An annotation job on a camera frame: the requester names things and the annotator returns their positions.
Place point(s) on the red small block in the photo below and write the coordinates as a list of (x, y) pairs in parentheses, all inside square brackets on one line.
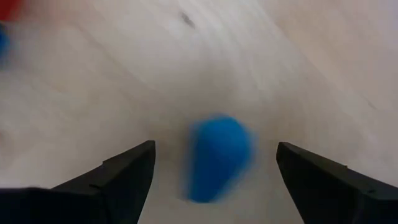
[(9, 8)]

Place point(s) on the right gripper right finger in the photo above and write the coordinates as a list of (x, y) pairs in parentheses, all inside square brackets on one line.
[(326, 193)]

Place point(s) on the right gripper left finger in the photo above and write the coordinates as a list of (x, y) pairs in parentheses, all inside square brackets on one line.
[(124, 186)]

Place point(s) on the blue small block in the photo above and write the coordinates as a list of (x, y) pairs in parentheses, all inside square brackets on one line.
[(219, 158), (2, 40)]

